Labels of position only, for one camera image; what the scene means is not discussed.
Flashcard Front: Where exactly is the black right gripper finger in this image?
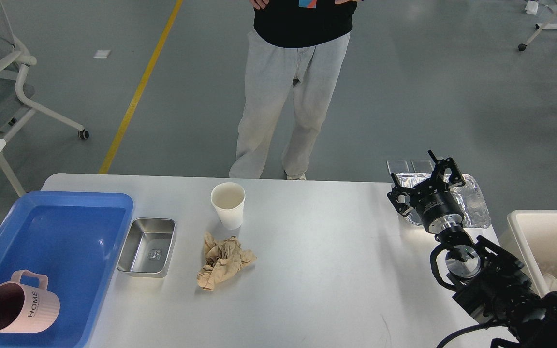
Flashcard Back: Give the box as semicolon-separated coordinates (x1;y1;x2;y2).
427;150;466;190
387;173;419;217

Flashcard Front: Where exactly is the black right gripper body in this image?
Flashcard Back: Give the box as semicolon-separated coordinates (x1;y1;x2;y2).
408;188;465;233

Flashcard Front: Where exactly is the pink ceramic mug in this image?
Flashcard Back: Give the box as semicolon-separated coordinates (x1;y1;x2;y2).
0;269;60;333

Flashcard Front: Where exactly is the stainless steel rectangular container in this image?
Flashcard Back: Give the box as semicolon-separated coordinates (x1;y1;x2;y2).
117;217;176;279

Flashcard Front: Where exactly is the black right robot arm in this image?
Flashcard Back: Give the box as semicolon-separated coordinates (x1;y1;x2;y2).
387;150;557;348

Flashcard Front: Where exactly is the clear plastic lid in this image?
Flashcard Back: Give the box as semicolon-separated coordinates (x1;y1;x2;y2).
387;160;435;174

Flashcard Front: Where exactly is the aluminium foil tray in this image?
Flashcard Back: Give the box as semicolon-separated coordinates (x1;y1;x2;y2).
396;172;491;229

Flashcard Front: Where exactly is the white plastic bin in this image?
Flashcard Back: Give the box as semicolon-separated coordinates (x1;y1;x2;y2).
498;210;557;297

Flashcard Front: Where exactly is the blue plastic tray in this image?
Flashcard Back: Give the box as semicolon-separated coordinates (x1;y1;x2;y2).
0;191;133;348

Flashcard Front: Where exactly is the white paper cup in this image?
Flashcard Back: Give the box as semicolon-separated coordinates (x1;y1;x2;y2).
210;182;246;231

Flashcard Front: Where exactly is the person in grey trousers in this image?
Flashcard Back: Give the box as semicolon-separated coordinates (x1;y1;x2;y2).
229;0;358;180

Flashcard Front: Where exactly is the crumpled brown paper napkin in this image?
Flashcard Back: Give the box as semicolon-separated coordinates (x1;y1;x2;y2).
197;232;257;291

